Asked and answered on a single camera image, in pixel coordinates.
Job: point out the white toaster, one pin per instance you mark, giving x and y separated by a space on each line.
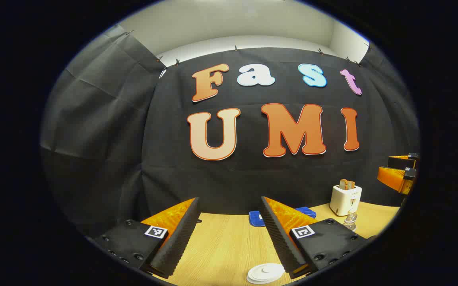
344 200

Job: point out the blue towel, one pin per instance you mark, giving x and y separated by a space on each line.
256 219

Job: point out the clear water bottle white label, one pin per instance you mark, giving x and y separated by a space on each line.
350 222

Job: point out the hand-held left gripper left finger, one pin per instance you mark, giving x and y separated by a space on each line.
177 242

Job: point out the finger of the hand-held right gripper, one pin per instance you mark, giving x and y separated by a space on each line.
400 162
402 171

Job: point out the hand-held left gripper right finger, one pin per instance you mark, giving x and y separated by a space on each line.
278 238

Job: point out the white teacup lid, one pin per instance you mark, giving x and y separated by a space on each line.
268 270

